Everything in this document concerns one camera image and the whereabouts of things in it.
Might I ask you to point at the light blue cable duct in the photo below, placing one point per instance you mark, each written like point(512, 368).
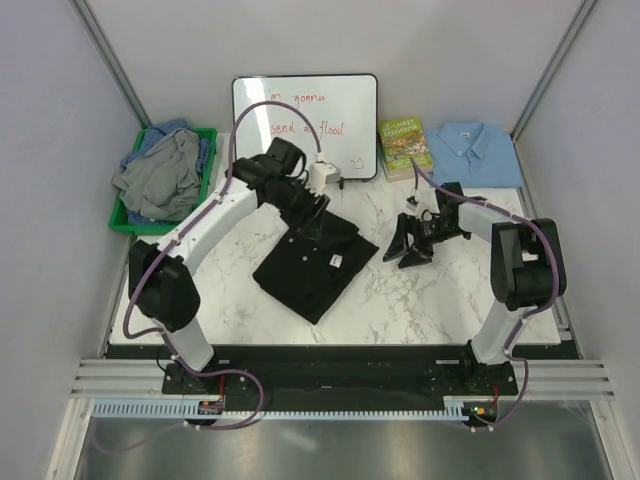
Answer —
point(192, 408)

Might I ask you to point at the black long sleeve shirt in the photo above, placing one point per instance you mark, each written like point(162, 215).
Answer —
point(308, 276)

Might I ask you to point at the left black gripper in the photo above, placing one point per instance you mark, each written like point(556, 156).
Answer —
point(314, 225)

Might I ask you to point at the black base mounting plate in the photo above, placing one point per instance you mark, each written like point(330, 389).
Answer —
point(343, 376)

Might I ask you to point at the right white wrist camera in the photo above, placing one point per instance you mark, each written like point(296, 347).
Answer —
point(422, 203)

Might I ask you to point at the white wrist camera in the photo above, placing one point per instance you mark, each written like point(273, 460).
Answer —
point(321, 174)
point(422, 203)

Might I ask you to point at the blue checked shirt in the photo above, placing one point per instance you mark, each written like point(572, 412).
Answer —
point(165, 130)

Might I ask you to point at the white whiteboard with red writing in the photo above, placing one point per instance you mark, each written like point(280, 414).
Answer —
point(335, 114)

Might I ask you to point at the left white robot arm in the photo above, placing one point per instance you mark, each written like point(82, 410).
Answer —
point(161, 274)

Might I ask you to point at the green treehouse book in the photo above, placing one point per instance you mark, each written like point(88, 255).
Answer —
point(402, 141)

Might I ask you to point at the folded light blue shirt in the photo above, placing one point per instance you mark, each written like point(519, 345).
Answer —
point(474, 154)

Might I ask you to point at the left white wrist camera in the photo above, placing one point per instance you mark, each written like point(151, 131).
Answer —
point(321, 174)

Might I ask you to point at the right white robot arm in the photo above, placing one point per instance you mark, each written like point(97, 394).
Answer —
point(526, 267)

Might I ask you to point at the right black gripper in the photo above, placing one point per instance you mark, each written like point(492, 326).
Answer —
point(399, 243)

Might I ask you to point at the grey crumpled shirt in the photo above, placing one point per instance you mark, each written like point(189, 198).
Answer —
point(163, 184)

